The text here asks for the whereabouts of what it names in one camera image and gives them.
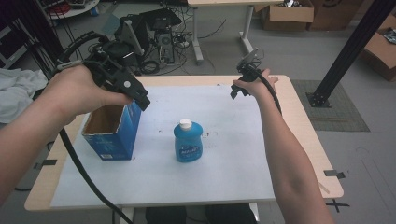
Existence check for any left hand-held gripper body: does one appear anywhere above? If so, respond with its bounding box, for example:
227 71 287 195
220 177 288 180
83 39 138 95

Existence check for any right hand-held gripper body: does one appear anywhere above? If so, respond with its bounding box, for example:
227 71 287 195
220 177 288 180
236 47 263 82

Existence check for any blue cardboard box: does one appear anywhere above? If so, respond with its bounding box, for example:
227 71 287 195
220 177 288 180
81 100 143 161

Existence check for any blue bottle with white cap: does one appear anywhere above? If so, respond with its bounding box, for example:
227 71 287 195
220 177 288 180
173 119 205 163

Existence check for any person's right hand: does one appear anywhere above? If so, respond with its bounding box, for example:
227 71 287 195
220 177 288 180
232 68 279 101

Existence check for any person's left hand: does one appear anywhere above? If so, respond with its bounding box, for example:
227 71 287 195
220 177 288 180
46 64 134 122

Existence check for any white table mat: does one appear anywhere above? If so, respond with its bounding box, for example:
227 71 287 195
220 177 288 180
49 84 276 209

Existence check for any round white table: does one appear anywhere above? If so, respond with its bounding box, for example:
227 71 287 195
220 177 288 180
38 0 101 21

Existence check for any dark floor mat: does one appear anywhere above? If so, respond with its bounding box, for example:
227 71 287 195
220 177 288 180
290 79 372 133

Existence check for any white crumpled cloth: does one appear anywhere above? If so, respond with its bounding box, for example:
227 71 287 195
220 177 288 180
0 67 50 125

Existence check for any large brown cardboard box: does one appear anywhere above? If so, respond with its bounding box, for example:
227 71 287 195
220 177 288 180
306 0 365 32

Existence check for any open brown cardboard box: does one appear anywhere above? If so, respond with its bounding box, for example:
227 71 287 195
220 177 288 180
359 13 396 83

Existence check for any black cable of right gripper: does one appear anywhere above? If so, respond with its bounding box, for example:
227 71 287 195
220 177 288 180
253 66 284 116

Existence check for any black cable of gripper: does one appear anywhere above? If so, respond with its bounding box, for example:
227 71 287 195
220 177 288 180
58 127 134 224
253 66 284 116

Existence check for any white desk frame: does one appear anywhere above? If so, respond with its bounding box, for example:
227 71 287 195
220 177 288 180
187 0 283 65

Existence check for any computer tower with cables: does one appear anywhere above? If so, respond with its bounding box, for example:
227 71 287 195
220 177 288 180
114 7 191 76

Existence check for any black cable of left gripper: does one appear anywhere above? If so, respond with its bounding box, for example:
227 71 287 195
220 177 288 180
58 127 134 224

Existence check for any black metal stand post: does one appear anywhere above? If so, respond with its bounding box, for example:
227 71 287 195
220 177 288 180
305 0 396 108

